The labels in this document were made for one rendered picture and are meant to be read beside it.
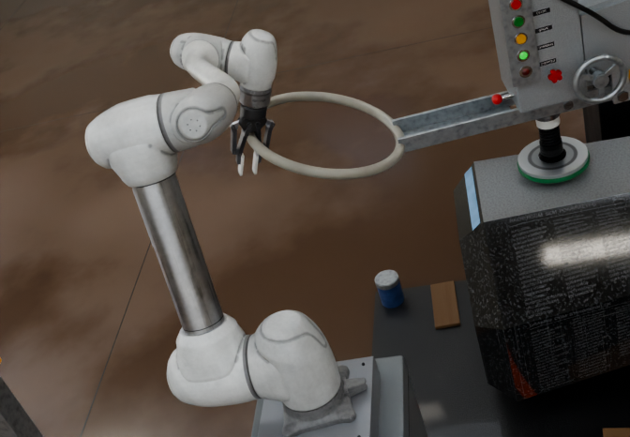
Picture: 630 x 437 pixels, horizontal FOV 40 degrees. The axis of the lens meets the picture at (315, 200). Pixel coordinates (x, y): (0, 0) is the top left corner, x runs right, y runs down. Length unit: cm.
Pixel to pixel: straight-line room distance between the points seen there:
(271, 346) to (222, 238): 241
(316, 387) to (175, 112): 71
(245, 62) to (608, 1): 99
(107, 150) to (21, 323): 267
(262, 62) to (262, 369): 83
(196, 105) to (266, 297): 219
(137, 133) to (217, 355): 55
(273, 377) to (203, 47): 90
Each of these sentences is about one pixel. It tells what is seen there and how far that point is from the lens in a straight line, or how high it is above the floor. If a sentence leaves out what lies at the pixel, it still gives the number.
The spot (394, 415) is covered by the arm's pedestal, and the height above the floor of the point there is 80.
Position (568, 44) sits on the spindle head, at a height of 129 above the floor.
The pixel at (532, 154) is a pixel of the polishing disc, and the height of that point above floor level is 86.
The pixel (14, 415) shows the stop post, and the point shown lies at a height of 84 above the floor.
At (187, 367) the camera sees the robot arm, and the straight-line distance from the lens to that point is 204.
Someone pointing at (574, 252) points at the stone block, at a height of 70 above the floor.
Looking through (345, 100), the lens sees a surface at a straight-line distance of 275.
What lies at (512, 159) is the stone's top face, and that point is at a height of 80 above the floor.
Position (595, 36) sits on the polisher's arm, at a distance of 250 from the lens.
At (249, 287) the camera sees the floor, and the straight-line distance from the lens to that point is 397.
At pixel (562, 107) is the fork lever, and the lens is 262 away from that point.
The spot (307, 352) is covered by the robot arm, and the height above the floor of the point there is 110.
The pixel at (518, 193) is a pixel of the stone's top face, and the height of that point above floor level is 80.
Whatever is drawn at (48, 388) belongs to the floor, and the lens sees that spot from 402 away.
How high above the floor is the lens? 245
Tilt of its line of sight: 34 degrees down
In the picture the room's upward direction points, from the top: 19 degrees counter-clockwise
